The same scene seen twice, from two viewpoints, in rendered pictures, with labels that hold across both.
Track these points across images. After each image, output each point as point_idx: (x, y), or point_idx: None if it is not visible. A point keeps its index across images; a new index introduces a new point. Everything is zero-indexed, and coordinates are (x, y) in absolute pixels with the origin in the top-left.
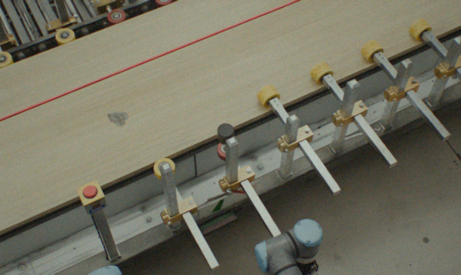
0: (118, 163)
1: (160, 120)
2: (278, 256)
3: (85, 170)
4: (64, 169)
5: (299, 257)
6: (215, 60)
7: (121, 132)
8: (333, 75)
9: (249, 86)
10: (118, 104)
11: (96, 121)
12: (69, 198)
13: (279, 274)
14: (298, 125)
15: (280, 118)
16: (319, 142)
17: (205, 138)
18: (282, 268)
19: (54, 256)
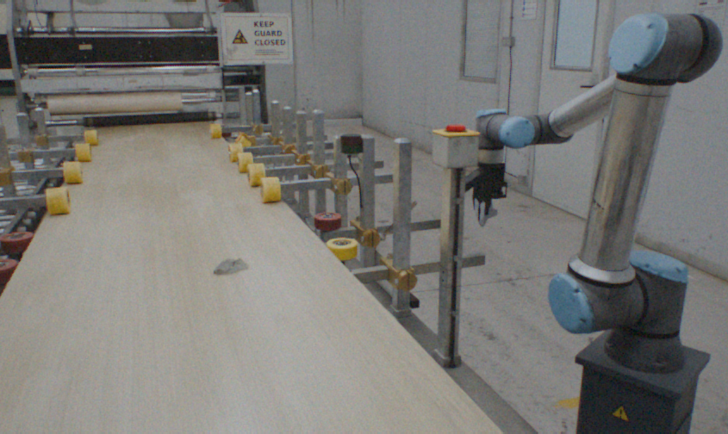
0: (320, 269)
1: (258, 244)
2: (521, 115)
3: (323, 291)
4: (312, 308)
5: (502, 150)
6: (180, 218)
7: (260, 267)
8: None
9: (239, 207)
10: (201, 268)
11: (223, 283)
12: (377, 303)
13: (541, 119)
14: None
15: (307, 186)
16: None
17: (305, 226)
18: (535, 115)
19: None
